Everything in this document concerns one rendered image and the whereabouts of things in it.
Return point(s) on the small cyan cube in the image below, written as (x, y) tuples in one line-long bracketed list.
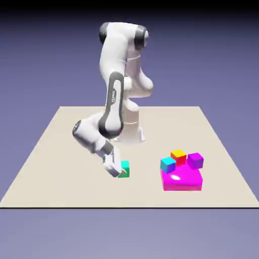
[(168, 165)]

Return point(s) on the large magenta box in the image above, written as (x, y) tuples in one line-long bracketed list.
[(182, 179)]

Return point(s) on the small green cube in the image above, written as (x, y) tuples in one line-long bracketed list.
[(125, 167)]

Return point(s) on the small yellow and red cube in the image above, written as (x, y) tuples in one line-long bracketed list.
[(179, 156)]

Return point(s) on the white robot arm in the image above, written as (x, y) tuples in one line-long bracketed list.
[(110, 60)]

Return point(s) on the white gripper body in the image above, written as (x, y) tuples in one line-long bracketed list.
[(113, 163)]

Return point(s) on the small purple cube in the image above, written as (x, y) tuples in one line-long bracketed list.
[(195, 160)]

